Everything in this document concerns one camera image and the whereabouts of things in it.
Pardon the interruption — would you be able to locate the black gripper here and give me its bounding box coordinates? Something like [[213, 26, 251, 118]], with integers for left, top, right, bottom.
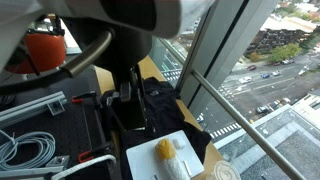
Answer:
[[109, 63, 150, 132]]

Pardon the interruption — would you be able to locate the black zip jersey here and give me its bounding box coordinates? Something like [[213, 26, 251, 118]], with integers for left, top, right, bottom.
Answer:
[[111, 76, 213, 180]]

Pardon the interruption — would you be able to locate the white rectangular board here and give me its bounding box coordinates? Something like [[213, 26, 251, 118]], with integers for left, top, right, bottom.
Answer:
[[125, 129, 205, 180]]

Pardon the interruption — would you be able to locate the small white block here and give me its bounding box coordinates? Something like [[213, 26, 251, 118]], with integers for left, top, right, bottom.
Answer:
[[172, 138, 186, 150]]

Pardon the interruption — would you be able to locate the yellow and white roller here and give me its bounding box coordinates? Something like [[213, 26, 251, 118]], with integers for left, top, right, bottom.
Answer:
[[155, 138, 192, 180]]

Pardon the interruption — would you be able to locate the small white stick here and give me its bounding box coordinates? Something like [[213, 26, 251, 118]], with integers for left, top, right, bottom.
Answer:
[[182, 160, 193, 178]]

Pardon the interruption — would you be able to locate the orange round object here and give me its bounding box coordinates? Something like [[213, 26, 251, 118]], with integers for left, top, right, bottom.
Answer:
[[4, 28, 68, 75]]

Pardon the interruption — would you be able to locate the grey metal handrail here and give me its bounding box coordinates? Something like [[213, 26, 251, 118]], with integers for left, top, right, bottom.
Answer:
[[190, 68, 307, 180]]

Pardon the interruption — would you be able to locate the black clamp red handle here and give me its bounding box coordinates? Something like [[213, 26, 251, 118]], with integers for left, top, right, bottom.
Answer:
[[77, 142, 115, 165], [71, 91, 102, 108]]

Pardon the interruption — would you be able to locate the white braided hose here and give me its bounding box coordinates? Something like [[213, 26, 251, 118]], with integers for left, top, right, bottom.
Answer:
[[49, 153, 118, 180]]

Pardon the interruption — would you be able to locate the thick arm cable hose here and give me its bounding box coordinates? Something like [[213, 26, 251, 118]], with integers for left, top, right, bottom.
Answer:
[[59, 29, 113, 78]]

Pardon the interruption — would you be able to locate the coiled white cable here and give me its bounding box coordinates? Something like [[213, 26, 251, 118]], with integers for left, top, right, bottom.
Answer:
[[0, 129, 57, 172]]

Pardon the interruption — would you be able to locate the grey window frame post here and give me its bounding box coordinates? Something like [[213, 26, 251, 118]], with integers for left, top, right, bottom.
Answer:
[[175, 0, 282, 118]]

